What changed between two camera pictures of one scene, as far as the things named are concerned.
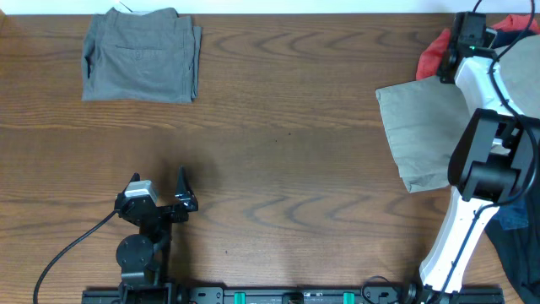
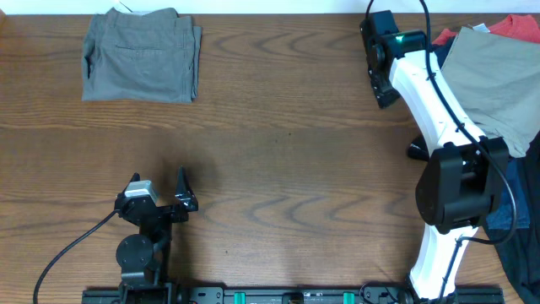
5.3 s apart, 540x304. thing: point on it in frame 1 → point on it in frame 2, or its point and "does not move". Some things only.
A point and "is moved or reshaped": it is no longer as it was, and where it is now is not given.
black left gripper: [186, 201] does not move
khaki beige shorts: [425, 118] is moved or reshaped
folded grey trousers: [144, 57] does not move
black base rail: [473, 295] does not move
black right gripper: [442, 73] → [386, 96]
